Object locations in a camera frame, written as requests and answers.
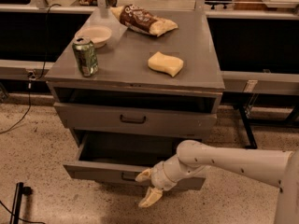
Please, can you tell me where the yellow sponge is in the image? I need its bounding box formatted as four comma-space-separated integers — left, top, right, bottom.
148, 51, 184, 77

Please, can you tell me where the green soda can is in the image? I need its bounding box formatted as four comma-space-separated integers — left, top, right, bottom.
72, 36, 98, 77

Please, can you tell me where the black table leg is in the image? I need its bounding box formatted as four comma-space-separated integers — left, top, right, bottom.
238, 105, 257, 149

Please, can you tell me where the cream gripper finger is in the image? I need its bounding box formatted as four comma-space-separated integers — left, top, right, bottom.
135, 168, 152, 182
138, 187, 163, 208

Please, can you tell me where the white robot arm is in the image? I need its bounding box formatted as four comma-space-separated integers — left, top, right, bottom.
135, 140, 299, 224

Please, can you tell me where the brown chip bag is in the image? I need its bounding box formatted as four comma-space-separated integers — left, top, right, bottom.
110, 5, 178, 37

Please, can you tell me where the black stand lower left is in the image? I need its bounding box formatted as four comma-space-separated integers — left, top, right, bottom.
0, 182, 46, 224

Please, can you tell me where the white shallow bowl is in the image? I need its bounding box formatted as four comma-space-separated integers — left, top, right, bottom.
75, 25, 112, 49

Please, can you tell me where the grey long bench rail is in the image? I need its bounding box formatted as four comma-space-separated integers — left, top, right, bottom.
0, 60, 299, 96

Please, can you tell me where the grey metal drawer cabinet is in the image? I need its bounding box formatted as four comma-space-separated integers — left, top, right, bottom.
44, 8, 226, 142

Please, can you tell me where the grey drawer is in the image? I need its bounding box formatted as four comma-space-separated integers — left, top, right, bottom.
54, 103, 217, 139
63, 131, 207, 191

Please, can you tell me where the black cable on floor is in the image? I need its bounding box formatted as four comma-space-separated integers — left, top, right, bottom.
0, 3, 63, 135

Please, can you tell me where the grey top drawer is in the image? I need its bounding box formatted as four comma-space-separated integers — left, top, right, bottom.
54, 103, 217, 139

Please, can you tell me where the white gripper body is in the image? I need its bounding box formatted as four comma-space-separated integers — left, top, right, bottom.
150, 155, 200, 191

